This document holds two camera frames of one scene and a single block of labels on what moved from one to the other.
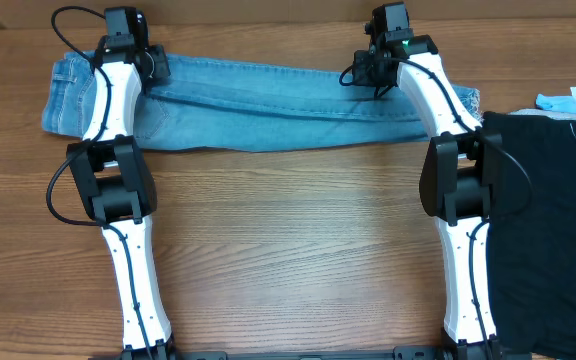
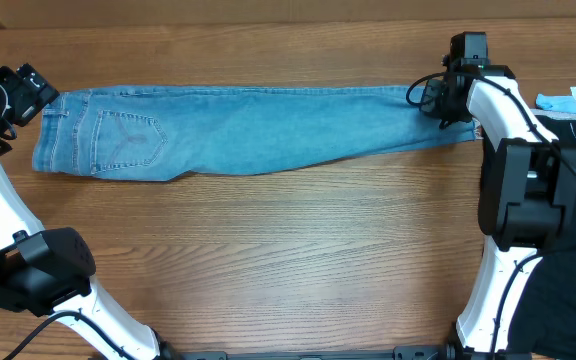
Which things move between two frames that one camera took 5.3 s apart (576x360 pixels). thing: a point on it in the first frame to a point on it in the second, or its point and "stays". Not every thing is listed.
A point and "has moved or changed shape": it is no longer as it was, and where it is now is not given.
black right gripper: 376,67 to 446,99
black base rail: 399,353 stays
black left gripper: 162,65 to 33,93
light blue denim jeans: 222,104 has moved or changed shape
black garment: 547,236 stays
